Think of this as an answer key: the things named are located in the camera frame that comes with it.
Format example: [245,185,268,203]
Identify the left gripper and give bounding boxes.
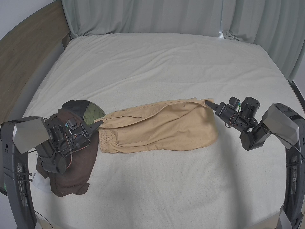
[71,122,93,148]

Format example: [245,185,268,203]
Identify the bed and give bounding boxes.
[0,0,305,229]

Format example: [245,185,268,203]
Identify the grey-green curtain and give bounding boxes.
[58,0,225,41]
[220,0,305,81]

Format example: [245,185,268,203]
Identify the beige shorts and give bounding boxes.
[94,96,219,153]

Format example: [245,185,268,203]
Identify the brown garment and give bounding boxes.
[36,108,99,196]

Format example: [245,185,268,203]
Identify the black cable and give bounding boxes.
[35,217,56,229]

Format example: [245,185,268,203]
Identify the green garment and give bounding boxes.
[83,103,107,126]

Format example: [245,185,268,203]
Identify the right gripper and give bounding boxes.
[214,101,240,122]

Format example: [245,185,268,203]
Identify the black garment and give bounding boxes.
[62,100,91,119]

